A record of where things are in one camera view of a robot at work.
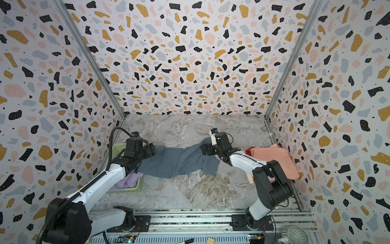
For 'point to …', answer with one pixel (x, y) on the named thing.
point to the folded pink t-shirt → (281, 155)
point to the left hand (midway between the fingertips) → (148, 145)
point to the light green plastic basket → (118, 148)
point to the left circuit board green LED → (126, 239)
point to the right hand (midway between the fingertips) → (204, 143)
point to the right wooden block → (210, 240)
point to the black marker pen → (189, 241)
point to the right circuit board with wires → (256, 238)
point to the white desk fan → (293, 234)
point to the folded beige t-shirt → (250, 178)
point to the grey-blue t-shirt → (169, 162)
